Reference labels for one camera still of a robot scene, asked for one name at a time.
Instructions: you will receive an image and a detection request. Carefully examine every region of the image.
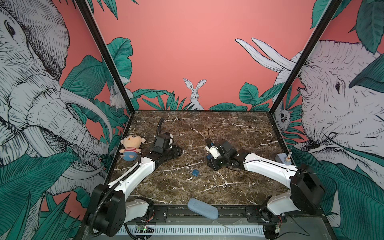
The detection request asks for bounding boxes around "blue padlock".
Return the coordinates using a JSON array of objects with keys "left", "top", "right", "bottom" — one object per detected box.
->
[{"left": 192, "top": 170, "right": 200, "bottom": 177}]

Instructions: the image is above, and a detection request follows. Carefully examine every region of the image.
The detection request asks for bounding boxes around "plush doll striped shirt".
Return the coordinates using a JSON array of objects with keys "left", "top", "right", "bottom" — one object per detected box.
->
[{"left": 119, "top": 135, "right": 146, "bottom": 162}]

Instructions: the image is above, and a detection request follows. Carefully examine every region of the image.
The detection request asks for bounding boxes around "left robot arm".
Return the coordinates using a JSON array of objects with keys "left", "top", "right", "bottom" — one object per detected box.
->
[{"left": 85, "top": 132, "right": 184, "bottom": 238}]

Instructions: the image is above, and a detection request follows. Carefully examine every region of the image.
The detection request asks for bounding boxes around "black mounting rail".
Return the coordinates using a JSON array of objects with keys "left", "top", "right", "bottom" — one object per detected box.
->
[{"left": 86, "top": 203, "right": 325, "bottom": 224}]

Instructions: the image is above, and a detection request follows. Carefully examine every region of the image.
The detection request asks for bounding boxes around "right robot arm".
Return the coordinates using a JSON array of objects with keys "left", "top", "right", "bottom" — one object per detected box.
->
[{"left": 205, "top": 138, "right": 326, "bottom": 221}]

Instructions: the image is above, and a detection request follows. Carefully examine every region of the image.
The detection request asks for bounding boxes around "blue grey pouch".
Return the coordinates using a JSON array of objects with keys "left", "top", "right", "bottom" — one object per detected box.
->
[{"left": 188, "top": 198, "right": 219, "bottom": 220}]

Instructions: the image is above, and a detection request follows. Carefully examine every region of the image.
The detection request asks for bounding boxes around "black corrugated cable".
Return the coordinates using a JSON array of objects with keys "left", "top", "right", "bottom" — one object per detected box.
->
[{"left": 155, "top": 116, "right": 166, "bottom": 139}]

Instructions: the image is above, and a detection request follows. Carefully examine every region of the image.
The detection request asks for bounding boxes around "white vented rail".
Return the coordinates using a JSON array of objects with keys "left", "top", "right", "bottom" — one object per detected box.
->
[{"left": 128, "top": 225, "right": 264, "bottom": 237}]

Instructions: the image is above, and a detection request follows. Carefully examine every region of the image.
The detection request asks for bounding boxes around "blue grey toy box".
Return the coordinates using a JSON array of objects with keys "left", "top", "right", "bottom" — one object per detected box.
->
[{"left": 275, "top": 152, "right": 293, "bottom": 165}]

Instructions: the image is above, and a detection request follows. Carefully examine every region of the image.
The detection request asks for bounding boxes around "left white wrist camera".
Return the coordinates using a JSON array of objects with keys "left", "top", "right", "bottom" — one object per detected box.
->
[{"left": 165, "top": 132, "right": 174, "bottom": 148}]

